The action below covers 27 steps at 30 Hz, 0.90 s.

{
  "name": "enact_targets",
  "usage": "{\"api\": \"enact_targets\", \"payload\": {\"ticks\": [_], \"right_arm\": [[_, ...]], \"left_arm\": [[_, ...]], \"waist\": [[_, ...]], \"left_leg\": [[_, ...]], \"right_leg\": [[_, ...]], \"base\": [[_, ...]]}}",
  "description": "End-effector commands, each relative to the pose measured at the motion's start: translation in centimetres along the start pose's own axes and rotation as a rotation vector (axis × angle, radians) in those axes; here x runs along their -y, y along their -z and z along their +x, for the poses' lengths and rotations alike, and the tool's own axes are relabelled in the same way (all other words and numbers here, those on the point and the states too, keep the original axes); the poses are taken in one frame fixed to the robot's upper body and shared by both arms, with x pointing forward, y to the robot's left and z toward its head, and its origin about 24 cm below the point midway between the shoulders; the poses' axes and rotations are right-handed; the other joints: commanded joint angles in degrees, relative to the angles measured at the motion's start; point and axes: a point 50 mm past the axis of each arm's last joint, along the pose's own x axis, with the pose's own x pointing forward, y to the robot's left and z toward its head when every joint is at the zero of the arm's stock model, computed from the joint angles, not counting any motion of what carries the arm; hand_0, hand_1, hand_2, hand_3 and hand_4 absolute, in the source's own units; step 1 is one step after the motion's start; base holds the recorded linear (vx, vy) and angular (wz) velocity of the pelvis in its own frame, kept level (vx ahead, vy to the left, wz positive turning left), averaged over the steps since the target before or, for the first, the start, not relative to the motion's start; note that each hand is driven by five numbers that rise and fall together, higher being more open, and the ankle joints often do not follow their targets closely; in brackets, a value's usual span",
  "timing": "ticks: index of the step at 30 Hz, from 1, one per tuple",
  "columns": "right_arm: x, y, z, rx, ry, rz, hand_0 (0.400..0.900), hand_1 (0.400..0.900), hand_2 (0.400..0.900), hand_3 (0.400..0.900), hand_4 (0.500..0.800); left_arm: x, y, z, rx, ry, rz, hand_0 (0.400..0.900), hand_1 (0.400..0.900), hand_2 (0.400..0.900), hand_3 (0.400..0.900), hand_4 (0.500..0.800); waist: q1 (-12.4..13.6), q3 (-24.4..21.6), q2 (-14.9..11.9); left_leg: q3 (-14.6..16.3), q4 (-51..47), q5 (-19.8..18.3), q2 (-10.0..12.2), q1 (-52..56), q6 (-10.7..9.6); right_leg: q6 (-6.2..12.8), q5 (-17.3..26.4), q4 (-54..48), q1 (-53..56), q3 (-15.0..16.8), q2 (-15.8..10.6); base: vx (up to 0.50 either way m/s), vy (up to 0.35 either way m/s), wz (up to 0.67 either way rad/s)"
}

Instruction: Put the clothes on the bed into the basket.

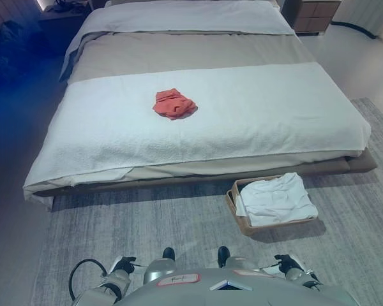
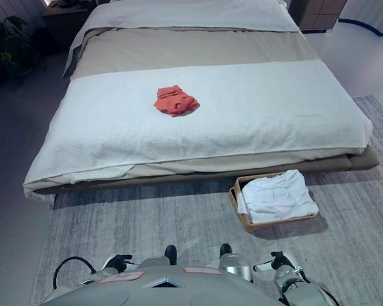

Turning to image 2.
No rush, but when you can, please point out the tan woven basket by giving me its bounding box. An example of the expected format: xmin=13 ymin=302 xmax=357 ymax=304
xmin=229 ymin=171 xmax=319 ymax=233

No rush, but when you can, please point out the silver right robot leg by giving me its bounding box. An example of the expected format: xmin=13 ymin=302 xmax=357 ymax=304
xmin=216 ymin=243 xmax=255 ymax=284

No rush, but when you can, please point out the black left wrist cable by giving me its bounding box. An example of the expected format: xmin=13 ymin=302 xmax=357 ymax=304
xmin=52 ymin=256 xmax=96 ymax=288

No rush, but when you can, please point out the white bed sheet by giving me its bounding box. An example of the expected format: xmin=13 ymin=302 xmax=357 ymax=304
xmin=63 ymin=0 xmax=301 ymax=77

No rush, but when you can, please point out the white cloth garment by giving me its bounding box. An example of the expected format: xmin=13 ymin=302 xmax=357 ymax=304
xmin=236 ymin=169 xmax=319 ymax=224

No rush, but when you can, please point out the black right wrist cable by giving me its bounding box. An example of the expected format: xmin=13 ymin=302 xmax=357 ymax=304
xmin=293 ymin=266 xmax=311 ymax=285

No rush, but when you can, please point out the blue curved cable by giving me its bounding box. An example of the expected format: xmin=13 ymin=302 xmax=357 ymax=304
xmin=338 ymin=18 xmax=382 ymax=38

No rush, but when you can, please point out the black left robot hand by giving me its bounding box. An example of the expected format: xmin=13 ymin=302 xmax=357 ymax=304
xmin=102 ymin=253 xmax=133 ymax=274

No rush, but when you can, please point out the silver robot leg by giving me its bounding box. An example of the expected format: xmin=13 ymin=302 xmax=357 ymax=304
xmin=216 ymin=243 xmax=255 ymax=284
xmin=136 ymin=244 xmax=179 ymax=272

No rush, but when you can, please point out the dark wooden nightstand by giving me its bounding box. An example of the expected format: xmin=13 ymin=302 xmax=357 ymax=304
xmin=40 ymin=5 xmax=90 ymax=48

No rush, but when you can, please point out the silver left robot leg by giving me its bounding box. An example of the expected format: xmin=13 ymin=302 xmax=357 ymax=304
xmin=136 ymin=244 xmax=179 ymax=272

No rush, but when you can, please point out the brown wooden dresser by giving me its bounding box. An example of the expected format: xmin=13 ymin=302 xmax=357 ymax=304
xmin=289 ymin=0 xmax=342 ymax=32

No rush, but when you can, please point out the bed with white blanket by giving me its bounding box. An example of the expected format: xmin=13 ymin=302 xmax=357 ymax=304
xmin=22 ymin=59 xmax=373 ymax=196

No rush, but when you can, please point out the grey robot torso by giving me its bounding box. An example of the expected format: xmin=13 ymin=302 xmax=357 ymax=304
xmin=41 ymin=265 xmax=287 ymax=306

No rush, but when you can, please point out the beige duvet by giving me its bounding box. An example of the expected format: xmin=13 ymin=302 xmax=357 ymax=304
xmin=63 ymin=26 xmax=321 ymax=80

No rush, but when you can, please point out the grey rug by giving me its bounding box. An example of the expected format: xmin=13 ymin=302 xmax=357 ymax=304
xmin=31 ymin=94 xmax=383 ymax=306

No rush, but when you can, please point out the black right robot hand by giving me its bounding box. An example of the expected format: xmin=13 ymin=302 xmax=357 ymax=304
xmin=253 ymin=251 xmax=296 ymax=273

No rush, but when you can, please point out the red cloth garment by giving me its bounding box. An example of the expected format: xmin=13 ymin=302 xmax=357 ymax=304
xmin=153 ymin=84 xmax=200 ymax=117

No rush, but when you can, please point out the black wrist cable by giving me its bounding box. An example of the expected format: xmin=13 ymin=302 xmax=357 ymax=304
xmin=293 ymin=266 xmax=311 ymax=285
xmin=52 ymin=256 xmax=96 ymax=288

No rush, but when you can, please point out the dark green potted plant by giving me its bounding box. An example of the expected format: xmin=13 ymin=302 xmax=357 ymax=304
xmin=0 ymin=15 xmax=39 ymax=87

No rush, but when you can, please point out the brown bed frame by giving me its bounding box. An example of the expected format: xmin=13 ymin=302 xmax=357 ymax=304
xmin=34 ymin=147 xmax=380 ymax=196

